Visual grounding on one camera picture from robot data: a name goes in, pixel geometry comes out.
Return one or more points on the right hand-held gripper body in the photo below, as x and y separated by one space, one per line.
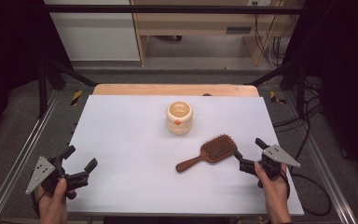
278 155

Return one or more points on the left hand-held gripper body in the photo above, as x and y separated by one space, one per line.
40 172

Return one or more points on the brown wooden paddle hairbrush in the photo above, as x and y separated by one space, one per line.
213 151

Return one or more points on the cream ceramic cup orange dot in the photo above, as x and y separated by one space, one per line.
179 118

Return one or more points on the person's left hand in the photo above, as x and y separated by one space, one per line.
54 202

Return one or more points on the person's right hand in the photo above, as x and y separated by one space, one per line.
273 193

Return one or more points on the white table mat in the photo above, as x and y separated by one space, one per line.
136 161

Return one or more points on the yellow black tape marker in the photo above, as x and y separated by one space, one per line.
275 98
76 97

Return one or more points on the light wooden table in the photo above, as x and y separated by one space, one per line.
174 89

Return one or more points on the person's dark clothing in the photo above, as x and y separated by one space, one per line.
167 220

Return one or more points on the black curtain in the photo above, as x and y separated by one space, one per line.
348 77
9 62

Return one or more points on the white cabinet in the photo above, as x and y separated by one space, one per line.
96 34

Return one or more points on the light wooden desk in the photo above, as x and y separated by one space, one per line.
199 23

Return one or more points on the aluminium rail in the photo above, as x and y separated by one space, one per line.
21 146
326 174

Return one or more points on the black frame strut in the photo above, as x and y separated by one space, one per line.
292 74
59 74

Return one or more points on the black horizontal frame bar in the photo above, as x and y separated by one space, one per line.
167 9

